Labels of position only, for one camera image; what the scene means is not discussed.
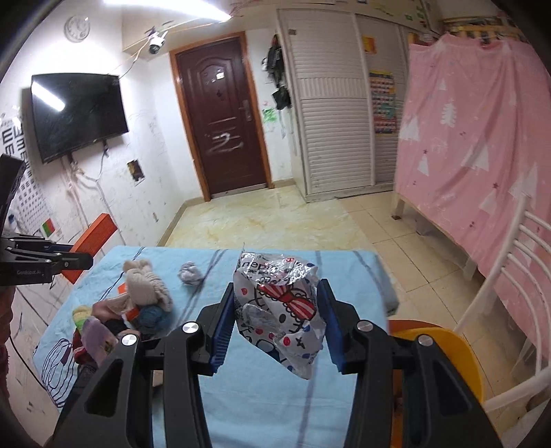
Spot pink cloth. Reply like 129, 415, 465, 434
92, 298, 130, 322

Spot grey crumpled sock ball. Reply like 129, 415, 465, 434
178, 263, 203, 286

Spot white louvred wardrobe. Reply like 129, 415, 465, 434
275, 8, 409, 203

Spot white security camera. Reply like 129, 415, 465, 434
146, 29, 169, 55

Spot green yellow sock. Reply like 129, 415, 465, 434
72, 304, 94, 331

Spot dark brown door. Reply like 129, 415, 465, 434
169, 35, 273, 201

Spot beige knit sock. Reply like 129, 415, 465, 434
123, 258, 174, 313

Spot light blue striped tablecloth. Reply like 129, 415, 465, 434
32, 245, 399, 448

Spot blue knit sock ball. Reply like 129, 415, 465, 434
138, 305, 169, 335

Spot black wall television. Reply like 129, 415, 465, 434
31, 73, 130, 163

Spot lavender sock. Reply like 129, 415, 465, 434
82, 316, 119, 368

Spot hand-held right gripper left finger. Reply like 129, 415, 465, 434
52, 284, 237, 448

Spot pink tree print curtain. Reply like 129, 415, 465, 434
394, 33, 551, 358

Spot white metal chair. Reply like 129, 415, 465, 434
452, 196, 551, 414

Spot colourful grid poster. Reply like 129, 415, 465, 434
368, 70, 397, 137

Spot ceiling light tube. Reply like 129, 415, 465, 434
170, 0, 233, 21

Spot orange board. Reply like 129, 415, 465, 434
60, 213, 116, 285

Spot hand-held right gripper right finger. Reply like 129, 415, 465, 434
316, 279, 504, 448

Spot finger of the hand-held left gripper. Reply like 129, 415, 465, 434
43, 252, 94, 271
15, 236, 73, 256

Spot white printed plastic bag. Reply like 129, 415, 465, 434
232, 251, 324, 380

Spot eye chart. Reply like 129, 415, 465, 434
0, 114, 48, 237

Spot yellow stool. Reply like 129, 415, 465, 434
387, 319, 485, 406

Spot paper wall charts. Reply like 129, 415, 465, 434
398, 0, 446, 35

